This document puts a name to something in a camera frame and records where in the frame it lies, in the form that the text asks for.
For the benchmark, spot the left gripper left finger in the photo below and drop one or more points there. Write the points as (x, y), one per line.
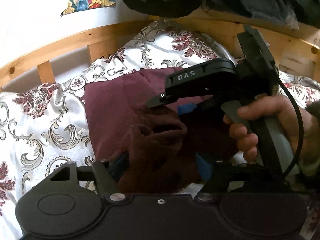
(106, 187)

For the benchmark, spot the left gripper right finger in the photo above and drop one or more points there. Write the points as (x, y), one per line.
(216, 179)

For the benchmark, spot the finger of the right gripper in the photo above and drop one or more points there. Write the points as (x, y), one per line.
(167, 98)
(186, 108)

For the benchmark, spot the maroon long-sleeve garment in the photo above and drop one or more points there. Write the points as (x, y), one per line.
(144, 146)

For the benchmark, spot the person's right hand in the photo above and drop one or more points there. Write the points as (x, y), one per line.
(281, 107)

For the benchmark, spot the floral white satin bedspread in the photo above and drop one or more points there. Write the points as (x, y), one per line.
(47, 182)

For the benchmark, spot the wooden bed frame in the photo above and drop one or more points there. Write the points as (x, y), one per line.
(103, 35)

